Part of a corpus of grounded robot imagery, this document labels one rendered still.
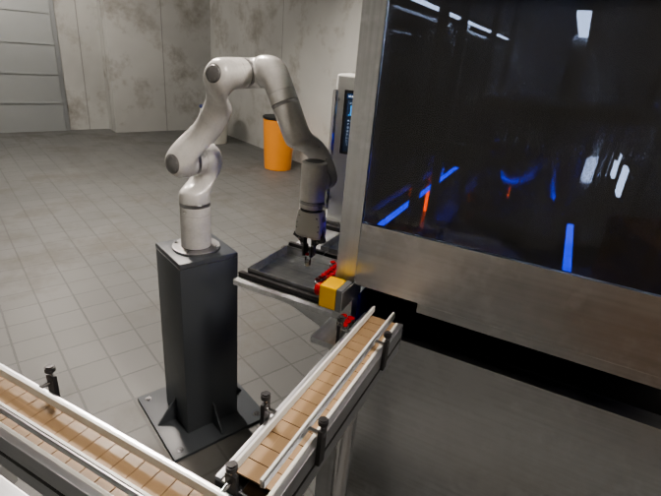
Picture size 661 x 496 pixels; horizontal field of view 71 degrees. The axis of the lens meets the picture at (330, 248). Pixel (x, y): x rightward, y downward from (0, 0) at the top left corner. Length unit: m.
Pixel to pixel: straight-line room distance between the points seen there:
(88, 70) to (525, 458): 8.82
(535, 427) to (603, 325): 0.36
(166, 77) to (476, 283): 8.46
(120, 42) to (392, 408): 8.20
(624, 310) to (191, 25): 8.88
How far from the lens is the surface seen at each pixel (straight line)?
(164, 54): 9.31
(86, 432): 1.08
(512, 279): 1.25
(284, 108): 1.51
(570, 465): 1.53
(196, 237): 1.90
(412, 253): 1.28
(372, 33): 1.25
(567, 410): 1.42
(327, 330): 1.41
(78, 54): 9.32
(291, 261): 1.81
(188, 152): 1.76
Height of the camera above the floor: 1.65
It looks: 23 degrees down
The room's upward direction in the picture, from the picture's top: 5 degrees clockwise
